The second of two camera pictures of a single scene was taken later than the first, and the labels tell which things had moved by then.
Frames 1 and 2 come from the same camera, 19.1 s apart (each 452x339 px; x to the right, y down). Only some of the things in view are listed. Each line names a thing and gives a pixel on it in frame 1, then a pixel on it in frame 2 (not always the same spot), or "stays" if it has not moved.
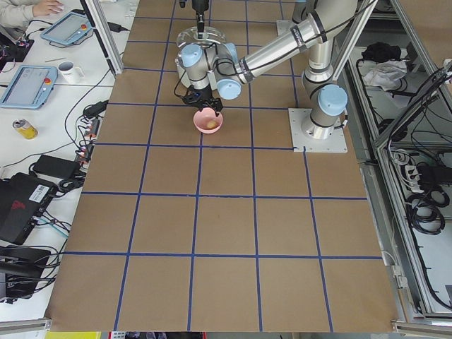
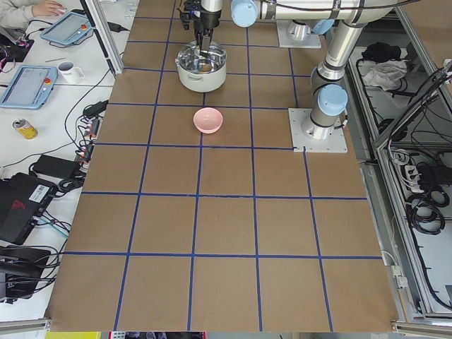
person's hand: [48, 7] stays
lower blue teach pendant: [30, 88] stays
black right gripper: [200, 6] to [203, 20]
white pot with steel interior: [197, 77] stays
